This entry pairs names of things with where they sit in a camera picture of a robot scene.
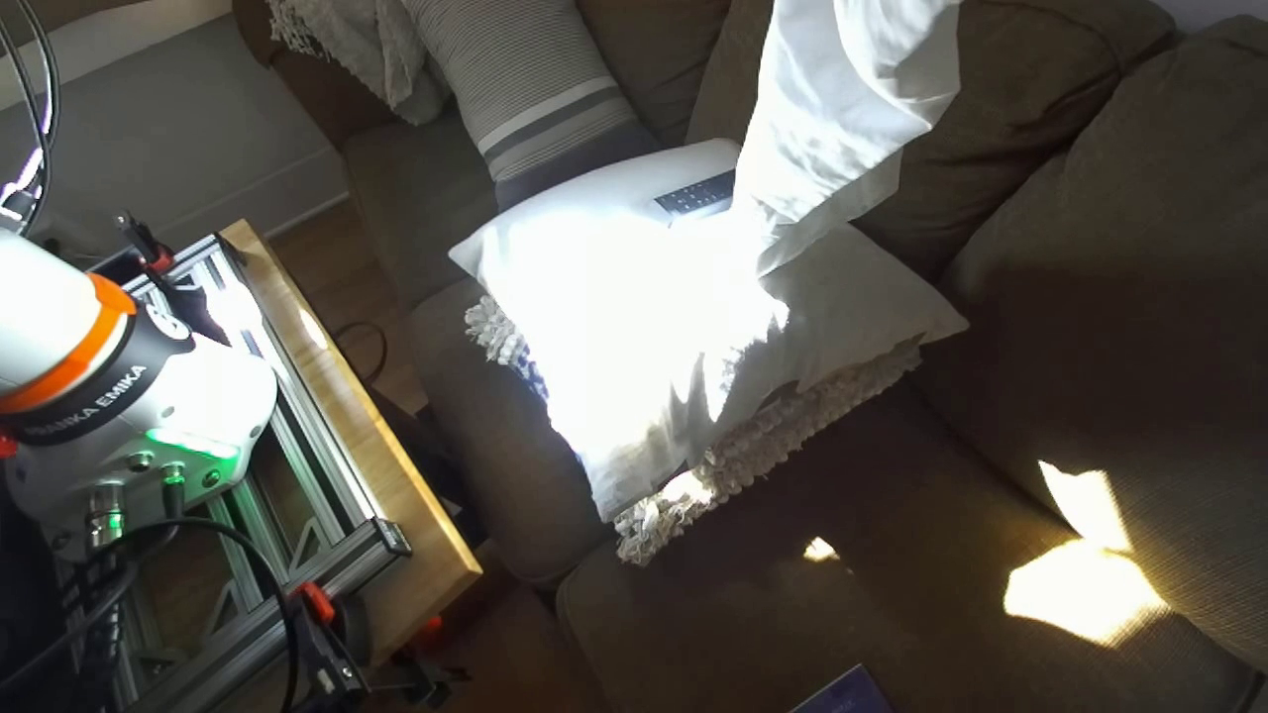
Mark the white pillow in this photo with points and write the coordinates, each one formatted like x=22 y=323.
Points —
x=634 y=332

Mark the lace trimmed blue patterned pillow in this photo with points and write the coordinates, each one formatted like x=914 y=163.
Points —
x=754 y=457

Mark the white cloth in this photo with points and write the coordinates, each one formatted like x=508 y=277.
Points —
x=845 y=106

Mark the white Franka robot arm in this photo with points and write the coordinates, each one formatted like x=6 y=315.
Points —
x=94 y=383

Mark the black remote control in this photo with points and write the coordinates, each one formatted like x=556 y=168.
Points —
x=696 y=197

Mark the wooden robot table board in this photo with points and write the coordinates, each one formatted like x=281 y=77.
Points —
x=380 y=461

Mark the brown fabric sofa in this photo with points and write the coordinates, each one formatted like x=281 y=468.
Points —
x=1111 y=262

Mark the aluminium mounting frame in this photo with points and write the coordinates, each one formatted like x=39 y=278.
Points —
x=304 y=530

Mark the dark blue book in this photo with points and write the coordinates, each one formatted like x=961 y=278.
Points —
x=845 y=695

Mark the grey striped pillow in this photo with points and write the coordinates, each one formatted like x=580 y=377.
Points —
x=528 y=93

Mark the cream knitted blanket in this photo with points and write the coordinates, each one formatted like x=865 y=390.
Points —
x=358 y=44

